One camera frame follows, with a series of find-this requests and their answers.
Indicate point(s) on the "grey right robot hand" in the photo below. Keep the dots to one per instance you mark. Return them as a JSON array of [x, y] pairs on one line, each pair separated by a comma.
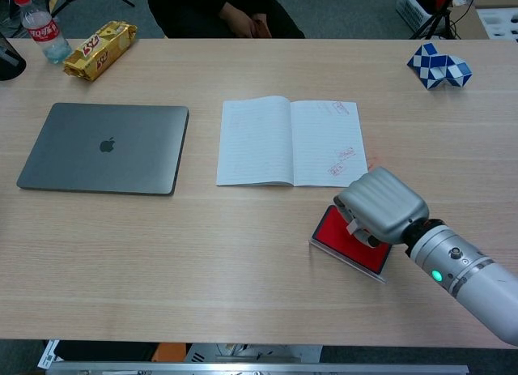
[[384, 205]]

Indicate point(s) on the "aluminium rail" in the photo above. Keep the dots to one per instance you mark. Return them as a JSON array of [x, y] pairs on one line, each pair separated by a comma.
[[243, 369]]

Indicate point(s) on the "plastic bottle with red label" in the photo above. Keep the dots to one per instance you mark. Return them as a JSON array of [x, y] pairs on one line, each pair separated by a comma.
[[44, 35]]

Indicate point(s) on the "open white notebook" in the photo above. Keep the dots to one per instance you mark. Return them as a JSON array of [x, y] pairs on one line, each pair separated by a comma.
[[259, 144]]

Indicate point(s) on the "orange object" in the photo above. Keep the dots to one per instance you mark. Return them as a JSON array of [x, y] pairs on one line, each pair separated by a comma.
[[168, 352]]

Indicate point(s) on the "blue white snake puzzle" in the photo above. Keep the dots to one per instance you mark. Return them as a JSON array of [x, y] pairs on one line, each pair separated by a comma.
[[437, 67]]

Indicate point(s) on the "red ink pad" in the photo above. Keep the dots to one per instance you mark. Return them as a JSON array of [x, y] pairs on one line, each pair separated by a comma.
[[336, 231]]

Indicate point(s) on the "cardboard box with white foam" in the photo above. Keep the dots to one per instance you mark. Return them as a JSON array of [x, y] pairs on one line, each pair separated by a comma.
[[498, 18]]

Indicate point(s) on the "white plastic basket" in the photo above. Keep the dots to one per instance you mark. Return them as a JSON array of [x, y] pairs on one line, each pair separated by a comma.
[[413, 6]]

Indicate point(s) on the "person in black clothes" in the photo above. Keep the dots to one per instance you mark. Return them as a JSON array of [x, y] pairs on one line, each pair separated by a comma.
[[194, 10]]

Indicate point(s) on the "grey closed laptop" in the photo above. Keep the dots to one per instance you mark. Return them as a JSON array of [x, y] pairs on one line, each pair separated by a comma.
[[105, 148]]

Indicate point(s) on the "black lamp base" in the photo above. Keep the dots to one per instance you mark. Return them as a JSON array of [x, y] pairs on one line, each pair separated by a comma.
[[10, 63]]

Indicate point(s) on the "gold snack package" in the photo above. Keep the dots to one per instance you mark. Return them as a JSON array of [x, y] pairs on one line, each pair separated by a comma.
[[99, 53]]

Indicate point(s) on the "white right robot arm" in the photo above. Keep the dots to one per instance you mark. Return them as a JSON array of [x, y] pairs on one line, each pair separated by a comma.
[[469, 274]]

